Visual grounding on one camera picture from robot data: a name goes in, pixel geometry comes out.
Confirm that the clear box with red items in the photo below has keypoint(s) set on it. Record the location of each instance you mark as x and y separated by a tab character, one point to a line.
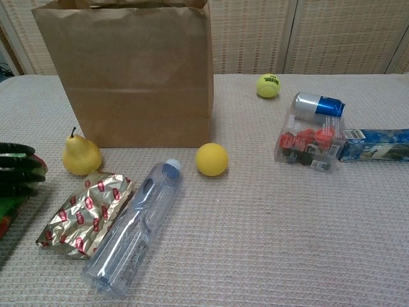
310	142

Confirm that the green chips tube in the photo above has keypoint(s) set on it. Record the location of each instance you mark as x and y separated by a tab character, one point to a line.
9	208

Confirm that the yellow green tennis ball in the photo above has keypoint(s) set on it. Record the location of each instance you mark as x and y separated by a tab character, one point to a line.
268	86

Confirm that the woven folding screen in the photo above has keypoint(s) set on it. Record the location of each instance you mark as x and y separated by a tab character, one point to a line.
319	35

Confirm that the gold foil snack packet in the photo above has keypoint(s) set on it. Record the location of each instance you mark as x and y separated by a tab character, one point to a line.
83	211

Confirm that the white woven tablecloth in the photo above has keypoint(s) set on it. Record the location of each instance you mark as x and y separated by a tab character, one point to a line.
255	230

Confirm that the brown paper bag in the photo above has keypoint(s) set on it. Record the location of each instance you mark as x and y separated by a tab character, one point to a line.
134	80

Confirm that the clear plastic water bottle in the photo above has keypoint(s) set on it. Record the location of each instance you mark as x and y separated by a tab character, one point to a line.
134	233

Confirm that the yellow pear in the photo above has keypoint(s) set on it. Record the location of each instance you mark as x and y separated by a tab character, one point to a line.
80	156

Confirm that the blue cookie package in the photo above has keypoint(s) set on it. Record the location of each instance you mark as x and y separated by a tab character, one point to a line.
374	145

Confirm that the blue silver drink can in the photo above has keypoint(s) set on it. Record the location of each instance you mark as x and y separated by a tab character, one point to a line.
316	104

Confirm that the yellow foam ball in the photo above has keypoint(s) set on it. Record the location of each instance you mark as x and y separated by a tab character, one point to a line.
211	159

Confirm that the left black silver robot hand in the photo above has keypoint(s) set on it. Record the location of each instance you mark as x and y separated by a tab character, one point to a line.
16	166

